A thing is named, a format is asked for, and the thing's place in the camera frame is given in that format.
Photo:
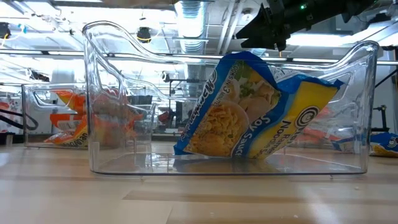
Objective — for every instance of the orange Maruchan ramen pack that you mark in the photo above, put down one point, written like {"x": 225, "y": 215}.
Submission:
{"x": 74, "y": 141}
{"x": 325, "y": 112}
{"x": 66, "y": 124}
{"x": 320, "y": 134}
{"x": 71, "y": 99}

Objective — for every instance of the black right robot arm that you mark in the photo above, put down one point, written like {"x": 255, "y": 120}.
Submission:
{"x": 326, "y": 12}

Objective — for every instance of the blue Maruchan ramen pack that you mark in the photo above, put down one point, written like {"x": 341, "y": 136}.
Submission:
{"x": 236, "y": 124}
{"x": 385, "y": 144}

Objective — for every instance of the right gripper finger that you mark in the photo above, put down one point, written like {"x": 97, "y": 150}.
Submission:
{"x": 258, "y": 28}
{"x": 264, "y": 42}

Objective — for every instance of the black stand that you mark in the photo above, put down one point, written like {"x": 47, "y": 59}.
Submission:
{"x": 384, "y": 118}

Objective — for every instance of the silver ventilation duct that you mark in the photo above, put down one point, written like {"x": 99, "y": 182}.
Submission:
{"x": 189, "y": 31}

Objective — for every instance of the black ceiling camera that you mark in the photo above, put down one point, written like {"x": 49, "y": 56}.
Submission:
{"x": 144, "y": 34}

